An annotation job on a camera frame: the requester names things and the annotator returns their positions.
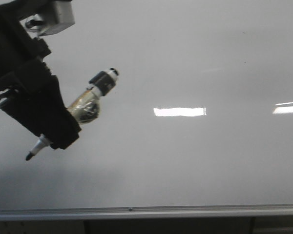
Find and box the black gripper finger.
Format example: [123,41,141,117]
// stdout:
[41,131,79,149]

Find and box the black and white whiteboard marker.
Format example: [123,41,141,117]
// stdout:
[25,68,119,161]

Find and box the white whiteboard with aluminium frame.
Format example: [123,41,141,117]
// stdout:
[0,0,293,221]

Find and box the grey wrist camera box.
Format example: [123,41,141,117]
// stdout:
[24,0,75,37]

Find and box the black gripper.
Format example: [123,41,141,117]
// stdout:
[0,0,81,137]

